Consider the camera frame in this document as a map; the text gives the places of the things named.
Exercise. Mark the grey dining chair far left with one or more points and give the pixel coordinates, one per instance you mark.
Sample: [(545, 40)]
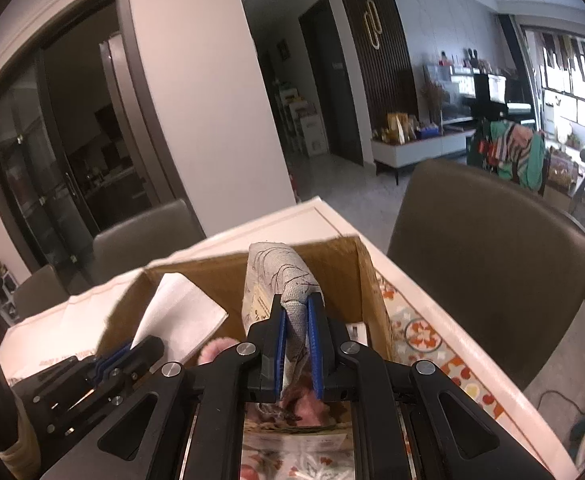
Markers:
[(42, 291)]

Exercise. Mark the pink Kuromi tissue pack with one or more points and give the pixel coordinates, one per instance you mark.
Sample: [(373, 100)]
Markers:
[(280, 444)]

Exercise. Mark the white tissue sheet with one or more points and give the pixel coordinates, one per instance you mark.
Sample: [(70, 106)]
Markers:
[(182, 316)]

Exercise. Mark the clothes on chair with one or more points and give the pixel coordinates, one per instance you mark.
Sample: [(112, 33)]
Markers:
[(513, 152)]

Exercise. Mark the dark glass sliding door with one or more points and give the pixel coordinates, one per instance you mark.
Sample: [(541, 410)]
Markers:
[(81, 146)]

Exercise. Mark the left hand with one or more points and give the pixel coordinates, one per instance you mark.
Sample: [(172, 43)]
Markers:
[(23, 458)]

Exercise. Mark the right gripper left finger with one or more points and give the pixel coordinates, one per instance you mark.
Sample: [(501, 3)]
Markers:
[(185, 424)]

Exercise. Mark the black piano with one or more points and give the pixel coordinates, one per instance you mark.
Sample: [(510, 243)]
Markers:
[(499, 97)]

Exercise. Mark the grey dining chair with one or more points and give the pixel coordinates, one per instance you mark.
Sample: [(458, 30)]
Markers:
[(42, 291), (153, 234)]

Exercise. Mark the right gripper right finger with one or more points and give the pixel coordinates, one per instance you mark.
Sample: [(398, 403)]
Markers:
[(409, 421)]

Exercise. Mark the grey patterned cloth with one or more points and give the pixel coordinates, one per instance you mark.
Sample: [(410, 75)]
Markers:
[(277, 269)]

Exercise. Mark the white TV console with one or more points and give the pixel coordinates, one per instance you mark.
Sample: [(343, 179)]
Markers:
[(393, 157)]

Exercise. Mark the brown dining chair right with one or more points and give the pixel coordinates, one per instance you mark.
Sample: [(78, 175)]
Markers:
[(502, 262)]

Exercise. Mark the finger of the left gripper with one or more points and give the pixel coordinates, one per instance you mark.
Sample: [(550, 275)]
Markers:
[(104, 363), (126, 373)]

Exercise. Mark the brown cardboard box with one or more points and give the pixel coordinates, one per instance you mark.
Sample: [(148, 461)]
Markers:
[(342, 266)]

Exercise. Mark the pink fluffy slipper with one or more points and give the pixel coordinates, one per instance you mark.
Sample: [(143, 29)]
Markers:
[(214, 347)]

